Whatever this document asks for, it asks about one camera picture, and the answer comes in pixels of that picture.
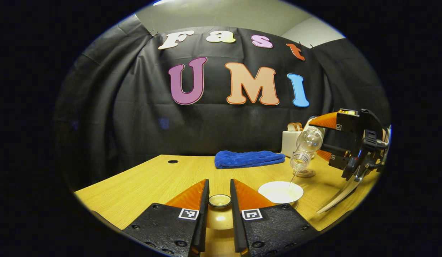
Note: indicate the bread slice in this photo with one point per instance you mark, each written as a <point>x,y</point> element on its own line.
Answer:
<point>299,126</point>
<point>291,127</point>

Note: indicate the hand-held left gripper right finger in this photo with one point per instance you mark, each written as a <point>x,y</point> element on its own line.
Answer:
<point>237,225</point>

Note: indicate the white toaster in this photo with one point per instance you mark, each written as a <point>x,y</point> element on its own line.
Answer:
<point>290,142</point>

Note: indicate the round wooden coaster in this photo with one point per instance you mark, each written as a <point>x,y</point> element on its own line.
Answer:
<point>306,174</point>

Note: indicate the black backdrop cloth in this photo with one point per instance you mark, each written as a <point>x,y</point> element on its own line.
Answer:
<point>135,125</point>

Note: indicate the blue towel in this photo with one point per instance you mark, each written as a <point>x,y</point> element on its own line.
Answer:
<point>249,159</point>

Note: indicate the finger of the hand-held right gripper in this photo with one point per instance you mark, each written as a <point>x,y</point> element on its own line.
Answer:
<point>337,157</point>
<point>328,121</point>

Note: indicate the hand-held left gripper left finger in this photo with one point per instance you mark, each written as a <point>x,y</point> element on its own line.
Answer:
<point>202,221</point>

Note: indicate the clear plastic water bottle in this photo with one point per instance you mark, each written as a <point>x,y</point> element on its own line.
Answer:
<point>310,141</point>

